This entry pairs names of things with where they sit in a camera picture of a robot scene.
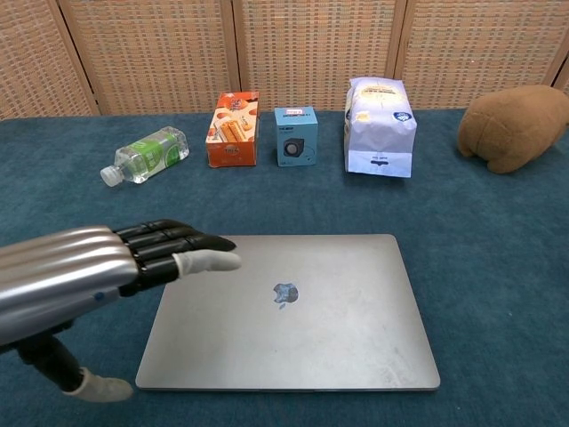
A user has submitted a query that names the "orange snack box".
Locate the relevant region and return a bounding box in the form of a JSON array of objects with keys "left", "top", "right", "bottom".
[{"left": 205, "top": 91, "right": 260, "bottom": 169}]

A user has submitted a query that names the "blue felt-covered table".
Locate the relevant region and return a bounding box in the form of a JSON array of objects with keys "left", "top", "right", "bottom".
[{"left": 0, "top": 109, "right": 569, "bottom": 427}]

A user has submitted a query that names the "clear green-label water bottle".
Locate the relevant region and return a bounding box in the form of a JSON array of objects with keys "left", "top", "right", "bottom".
[{"left": 100, "top": 125, "right": 190, "bottom": 187}]

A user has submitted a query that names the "silver laptop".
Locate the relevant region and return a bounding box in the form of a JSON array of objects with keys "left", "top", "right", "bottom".
[{"left": 135, "top": 234, "right": 441, "bottom": 393}]

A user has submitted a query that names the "brown plush toy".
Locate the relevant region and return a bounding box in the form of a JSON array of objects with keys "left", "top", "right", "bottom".
[{"left": 457, "top": 85, "right": 569, "bottom": 174}]

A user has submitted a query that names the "white paper bag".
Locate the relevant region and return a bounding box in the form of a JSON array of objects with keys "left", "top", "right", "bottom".
[{"left": 343, "top": 77, "right": 418, "bottom": 178}]

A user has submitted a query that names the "small blue speaker box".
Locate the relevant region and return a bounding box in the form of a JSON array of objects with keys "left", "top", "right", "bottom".
[{"left": 273, "top": 106, "right": 319, "bottom": 168}]

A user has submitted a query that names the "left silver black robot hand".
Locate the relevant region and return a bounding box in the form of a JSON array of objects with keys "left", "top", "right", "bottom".
[{"left": 0, "top": 219, "right": 243, "bottom": 404}]

